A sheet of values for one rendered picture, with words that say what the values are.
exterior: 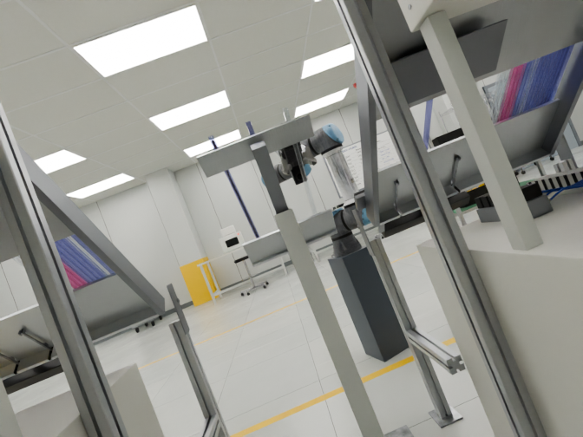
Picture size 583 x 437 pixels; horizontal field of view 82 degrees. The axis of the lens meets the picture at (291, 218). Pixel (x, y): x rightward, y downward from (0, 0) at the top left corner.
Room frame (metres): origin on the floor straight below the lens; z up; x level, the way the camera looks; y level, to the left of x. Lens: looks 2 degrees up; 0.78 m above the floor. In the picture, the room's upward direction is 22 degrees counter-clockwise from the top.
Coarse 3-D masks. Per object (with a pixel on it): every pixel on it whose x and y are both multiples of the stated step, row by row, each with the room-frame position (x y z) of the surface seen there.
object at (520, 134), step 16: (528, 112) 1.05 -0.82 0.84; (544, 112) 1.08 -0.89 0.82; (496, 128) 1.06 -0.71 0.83; (512, 128) 1.08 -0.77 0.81; (528, 128) 1.11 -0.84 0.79; (544, 128) 1.13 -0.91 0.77; (448, 144) 1.03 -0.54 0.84; (464, 144) 1.06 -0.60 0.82; (512, 144) 1.14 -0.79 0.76; (528, 144) 1.16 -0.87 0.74; (432, 160) 1.06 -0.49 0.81; (448, 160) 1.09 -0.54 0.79; (464, 160) 1.11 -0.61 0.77; (384, 176) 1.04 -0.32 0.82; (400, 176) 1.06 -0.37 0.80; (448, 176) 1.14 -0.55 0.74; (464, 176) 1.17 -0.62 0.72; (384, 192) 1.09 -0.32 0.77; (400, 192) 1.12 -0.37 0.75; (384, 208) 1.15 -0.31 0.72
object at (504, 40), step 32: (384, 0) 0.68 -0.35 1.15; (512, 0) 0.78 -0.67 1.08; (544, 0) 0.80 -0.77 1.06; (576, 0) 0.83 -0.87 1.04; (384, 32) 0.73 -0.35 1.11; (416, 32) 0.75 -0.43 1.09; (480, 32) 0.76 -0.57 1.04; (512, 32) 0.84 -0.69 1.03; (544, 32) 0.87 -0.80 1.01; (576, 32) 0.90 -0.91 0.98; (416, 64) 0.77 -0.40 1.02; (480, 64) 0.82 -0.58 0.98; (512, 64) 0.90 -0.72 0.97; (416, 96) 0.83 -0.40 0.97
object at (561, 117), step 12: (576, 48) 0.95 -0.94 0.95; (576, 60) 0.97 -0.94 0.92; (564, 72) 1.01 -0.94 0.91; (576, 72) 0.98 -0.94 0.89; (564, 84) 1.03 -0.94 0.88; (576, 84) 1.00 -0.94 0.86; (564, 96) 1.05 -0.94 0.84; (576, 96) 1.02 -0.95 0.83; (564, 108) 1.06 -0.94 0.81; (552, 120) 1.12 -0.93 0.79; (564, 120) 1.08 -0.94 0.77; (552, 132) 1.13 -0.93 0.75; (552, 144) 1.15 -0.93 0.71
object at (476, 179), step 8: (536, 152) 1.19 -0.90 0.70; (544, 152) 1.18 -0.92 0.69; (512, 160) 1.19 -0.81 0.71; (520, 160) 1.18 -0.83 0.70; (528, 160) 1.17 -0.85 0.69; (536, 160) 1.18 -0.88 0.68; (512, 168) 1.17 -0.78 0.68; (472, 176) 1.18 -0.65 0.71; (480, 176) 1.17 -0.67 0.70; (456, 184) 1.17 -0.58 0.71; (464, 184) 1.16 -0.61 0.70; (472, 184) 1.16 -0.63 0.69; (480, 184) 1.16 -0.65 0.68; (448, 192) 1.16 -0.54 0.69; (456, 192) 1.15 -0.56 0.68; (392, 208) 1.16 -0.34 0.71; (400, 208) 1.15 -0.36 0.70; (408, 208) 1.15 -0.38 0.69; (416, 208) 1.14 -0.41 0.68; (384, 216) 1.15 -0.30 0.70; (392, 216) 1.14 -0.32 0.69
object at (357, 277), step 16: (352, 256) 1.67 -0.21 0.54; (368, 256) 1.70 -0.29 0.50; (336, 272) 1.78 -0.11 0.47; (352, 272) 1.66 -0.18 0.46; (368, 272) 1.68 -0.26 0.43; (352, 288) 1.67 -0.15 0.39; (368, 288) 1.67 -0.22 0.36; (384, 288) 1.70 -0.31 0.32; (352, 304) 1.74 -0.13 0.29; (368, 304) 1.66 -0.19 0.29; (384, 304) 1.69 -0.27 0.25; (352, 320) 1.81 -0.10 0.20; (368, 320) 1.65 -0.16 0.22; (384, 320) 1.68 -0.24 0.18; (368, 336) 1.71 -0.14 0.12; (384, 336) 1.67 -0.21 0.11; (400, 336) 1.69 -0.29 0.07; (368, 352) 1.78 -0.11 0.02; (384, 352) 1.66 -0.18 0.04; (400, 352) 1.68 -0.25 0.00
